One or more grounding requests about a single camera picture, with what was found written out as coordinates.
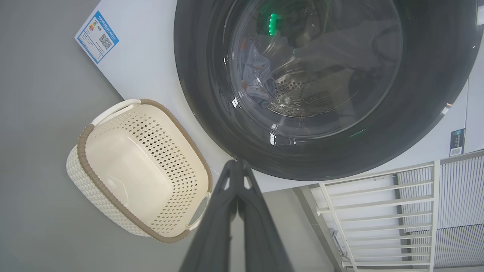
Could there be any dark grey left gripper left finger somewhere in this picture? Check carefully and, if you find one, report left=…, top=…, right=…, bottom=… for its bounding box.
left=178, top=159, right=239, bottom=272

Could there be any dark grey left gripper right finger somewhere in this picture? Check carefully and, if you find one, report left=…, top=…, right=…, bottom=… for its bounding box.
left=237, top=159, right=295, bottom=272

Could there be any dark glass washing machine door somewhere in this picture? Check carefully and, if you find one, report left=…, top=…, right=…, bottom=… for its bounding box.
left=174, top=0, right=484, bottom=181

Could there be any cream and blue cartoon garment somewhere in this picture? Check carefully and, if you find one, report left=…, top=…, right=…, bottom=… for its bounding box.
left=240, top=40, right=277, bottom=109

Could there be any cream perforated laundry basket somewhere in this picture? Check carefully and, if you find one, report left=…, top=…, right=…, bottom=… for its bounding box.
left=66, top=99, right=213, bottom=243

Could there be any steel washing drum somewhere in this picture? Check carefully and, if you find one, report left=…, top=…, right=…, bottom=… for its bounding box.
left=242, top=0, right=401, bottom=119

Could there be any white washing machine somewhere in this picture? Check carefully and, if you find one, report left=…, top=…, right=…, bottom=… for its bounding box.
left=74, top=0, right=484, bottom=193

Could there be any white ribbed panel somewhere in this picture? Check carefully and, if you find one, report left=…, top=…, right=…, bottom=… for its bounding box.
left=397, top=150, right=484, bottom=269

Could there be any dark QR code sticker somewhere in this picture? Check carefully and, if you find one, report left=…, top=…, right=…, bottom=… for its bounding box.
left=449, top=128, right=466, bottom=157

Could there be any blue energy label sticker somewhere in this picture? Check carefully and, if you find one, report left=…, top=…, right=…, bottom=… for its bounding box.
left=78, top=11, right=119, bottom=64

